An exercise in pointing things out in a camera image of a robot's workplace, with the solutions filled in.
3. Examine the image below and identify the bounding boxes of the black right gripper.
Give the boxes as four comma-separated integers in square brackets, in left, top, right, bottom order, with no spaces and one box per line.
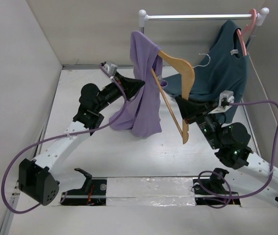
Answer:
[175,94,223,149]

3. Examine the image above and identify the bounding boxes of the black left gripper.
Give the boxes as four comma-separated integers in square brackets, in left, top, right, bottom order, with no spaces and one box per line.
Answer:
[94,71,145,113]

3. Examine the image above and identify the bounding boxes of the purple t shirt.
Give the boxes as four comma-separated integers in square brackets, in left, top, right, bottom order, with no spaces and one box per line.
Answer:
[110,31,162,138]

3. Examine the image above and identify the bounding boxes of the wooden clothes hanger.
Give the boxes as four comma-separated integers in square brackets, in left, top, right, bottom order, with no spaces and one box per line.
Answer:
[151,50,195,144]

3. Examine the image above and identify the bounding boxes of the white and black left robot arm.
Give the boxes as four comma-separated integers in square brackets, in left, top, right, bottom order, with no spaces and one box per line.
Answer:
[19,76,145,206]

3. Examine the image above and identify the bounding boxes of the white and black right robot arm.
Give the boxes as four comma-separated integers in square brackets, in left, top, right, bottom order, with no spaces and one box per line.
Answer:
[175,95,278,206]

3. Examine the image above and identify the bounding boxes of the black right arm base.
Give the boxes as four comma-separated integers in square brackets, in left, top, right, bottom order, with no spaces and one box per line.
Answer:
[190,173,229,208]

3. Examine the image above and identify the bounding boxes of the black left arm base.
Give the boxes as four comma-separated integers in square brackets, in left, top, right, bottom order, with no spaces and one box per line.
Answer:
[60,168,107,206]

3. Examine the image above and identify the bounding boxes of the dark teal t shirt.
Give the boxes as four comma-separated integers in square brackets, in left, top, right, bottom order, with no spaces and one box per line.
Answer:
[162,20,250,124]

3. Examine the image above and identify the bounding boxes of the pink plastic clothes hanger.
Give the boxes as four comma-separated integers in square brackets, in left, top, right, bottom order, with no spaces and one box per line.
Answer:
[235,8,259,56]

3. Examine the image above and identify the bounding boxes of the white and silver clothes rack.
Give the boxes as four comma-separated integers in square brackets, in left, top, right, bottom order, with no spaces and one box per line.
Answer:
[138,7,270,33]

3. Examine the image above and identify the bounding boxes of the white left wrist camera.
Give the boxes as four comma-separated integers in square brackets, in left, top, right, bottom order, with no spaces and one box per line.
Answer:
[100,61,118,77]

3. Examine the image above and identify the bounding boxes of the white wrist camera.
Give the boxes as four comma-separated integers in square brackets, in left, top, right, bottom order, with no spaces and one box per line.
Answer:
[209,90,234,114]
[100,61,118,77]

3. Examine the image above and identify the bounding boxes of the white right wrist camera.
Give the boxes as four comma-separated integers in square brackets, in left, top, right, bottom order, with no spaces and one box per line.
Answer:
[209,90,234,114]

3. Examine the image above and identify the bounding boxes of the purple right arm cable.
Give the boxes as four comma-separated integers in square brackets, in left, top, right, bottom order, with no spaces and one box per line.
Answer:
[197,100,278,208]

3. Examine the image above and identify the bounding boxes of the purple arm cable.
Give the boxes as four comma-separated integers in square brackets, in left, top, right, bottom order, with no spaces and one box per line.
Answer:
[197,100,278,208]
[1,62,127,215]

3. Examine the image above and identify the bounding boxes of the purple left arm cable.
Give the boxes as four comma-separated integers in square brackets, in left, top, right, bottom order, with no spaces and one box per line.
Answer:
[1,62,127,215]

